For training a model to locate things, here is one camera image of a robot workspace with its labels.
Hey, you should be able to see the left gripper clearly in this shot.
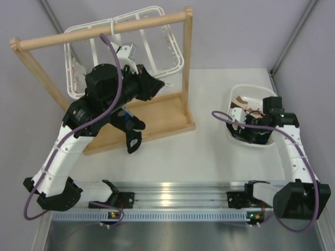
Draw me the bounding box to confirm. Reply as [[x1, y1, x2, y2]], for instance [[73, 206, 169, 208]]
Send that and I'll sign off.
[[103, 63, 163, 114]]

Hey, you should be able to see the white perforated sock basket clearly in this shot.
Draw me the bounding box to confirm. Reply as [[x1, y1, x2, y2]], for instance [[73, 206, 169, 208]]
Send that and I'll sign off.
[[226, 84, 277, 149]]

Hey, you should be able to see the black blue sports sock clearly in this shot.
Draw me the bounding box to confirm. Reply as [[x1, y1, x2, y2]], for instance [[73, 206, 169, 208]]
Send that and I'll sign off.
[[110, 107, 146, 154]]

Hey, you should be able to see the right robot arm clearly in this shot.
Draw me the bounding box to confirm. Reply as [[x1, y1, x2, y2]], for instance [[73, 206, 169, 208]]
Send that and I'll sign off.
[[241, 97, 331, 220]]

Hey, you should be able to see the white plastic clip hanger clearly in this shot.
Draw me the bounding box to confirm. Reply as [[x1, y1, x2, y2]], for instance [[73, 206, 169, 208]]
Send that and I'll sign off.
[[64, 6, 184, 100]]

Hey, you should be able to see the white sock with red trim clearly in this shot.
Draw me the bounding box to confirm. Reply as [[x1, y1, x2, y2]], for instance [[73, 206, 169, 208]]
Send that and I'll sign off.
[[70, 58, 87, 94]]

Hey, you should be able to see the wooden hanger rack stand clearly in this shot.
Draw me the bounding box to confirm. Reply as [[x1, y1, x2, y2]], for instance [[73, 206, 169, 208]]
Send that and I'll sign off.
[[9, 7, 195, 141]]

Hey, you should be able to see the white slotted cable duct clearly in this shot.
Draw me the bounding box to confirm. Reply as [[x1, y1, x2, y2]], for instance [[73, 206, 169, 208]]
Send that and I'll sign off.
[[52, 210, 264, 222]]

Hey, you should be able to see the aluminium mounting rail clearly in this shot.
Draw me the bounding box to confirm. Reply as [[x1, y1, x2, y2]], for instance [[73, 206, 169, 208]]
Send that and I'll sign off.
[[43, 180, 327, 212]]

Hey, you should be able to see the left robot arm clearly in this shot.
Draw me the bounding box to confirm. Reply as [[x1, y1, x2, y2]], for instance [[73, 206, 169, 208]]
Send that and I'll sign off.
[[24, 64, 165, 211]]

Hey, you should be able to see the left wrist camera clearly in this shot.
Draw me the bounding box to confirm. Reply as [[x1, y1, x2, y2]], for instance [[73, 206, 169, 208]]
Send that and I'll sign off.
[[111, 42, 137, 72]]

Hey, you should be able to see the beige brown sock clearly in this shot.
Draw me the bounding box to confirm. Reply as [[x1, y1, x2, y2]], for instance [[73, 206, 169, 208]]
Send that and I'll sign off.
[[229, 96, 262, 111]]

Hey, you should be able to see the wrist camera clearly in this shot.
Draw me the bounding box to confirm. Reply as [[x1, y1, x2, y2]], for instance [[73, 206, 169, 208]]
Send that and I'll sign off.
[[111, 42, 137, 72], [229, 107, 247, 124]]

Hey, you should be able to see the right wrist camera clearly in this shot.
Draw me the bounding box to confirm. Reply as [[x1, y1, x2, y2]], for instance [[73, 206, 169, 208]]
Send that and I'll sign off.
[[229, 107, 247, 124]]

